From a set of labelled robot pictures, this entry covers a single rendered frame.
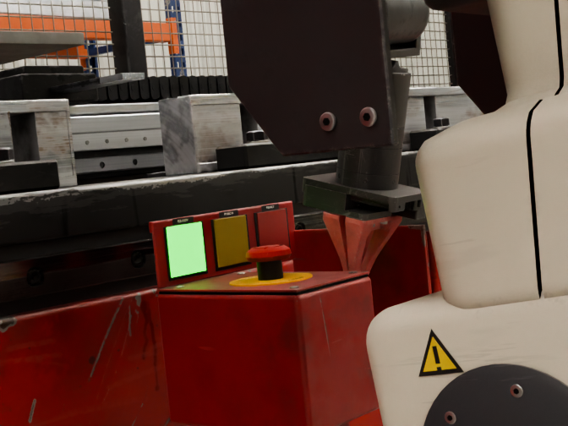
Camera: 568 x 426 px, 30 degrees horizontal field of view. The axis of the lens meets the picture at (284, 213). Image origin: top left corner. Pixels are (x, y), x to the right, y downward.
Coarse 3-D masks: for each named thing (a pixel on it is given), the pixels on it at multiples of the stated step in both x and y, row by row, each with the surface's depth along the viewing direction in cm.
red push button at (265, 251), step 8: (256, 248) 90; (264, 248) 90; (272, 248) 90; (280, 248) 90; (288, 248) 91; (248, 256) 90; (256, 256) 90; (264, 256) 90; (272, 256) 90; (280, 256) 90; (288, 256) 91; (264, 264) 91; (272, 264) 91; (280, 264) 91; (264, 272) 91; (272, 272) 91; (280, 272) 91; (264, 280) 91
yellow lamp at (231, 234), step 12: (240, 216) 101; (216, 228) 99; (228, 228) 100; (240, 228) 101; (216, 240) 99; (228, 240) 100; (240, 240) 101; (216, 252) 99; (228, 252) 100; (240, 252) 101; (228, 264) 100
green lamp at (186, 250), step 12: (168, 228) 94; (180, 228) 95; (192, 228) 96; (168, 240) 94; (180, 240) 95; (192, 240) 96; (168, 252) 94; (180, 252) 95; (192, 252) 96; (204, 252) 97; (180, 264) 95; (192, 264) 96; (204, 264) 97
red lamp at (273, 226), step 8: (264, 216) 104; (272, 216) 105; (280, 216) 106; (264, 224) 104; (272, 224) 105; (280, 224) 106; (264, 232) 104; (272, 232) 105; (280, 232) 106; (264, 240) 104; (272, 240) 105; (280, 240) 106; (288, 240) 107
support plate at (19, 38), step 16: (0, 32) 80; (16, 32) 81; (32, 32) 82; (48, 32) 83; (64, 32) 84; (80, 32) 85; (0, 48) 83; (16, 48) 84; (32, 48) 85; (48, 48) 86; (64, 48) 87; (0, 64) 94
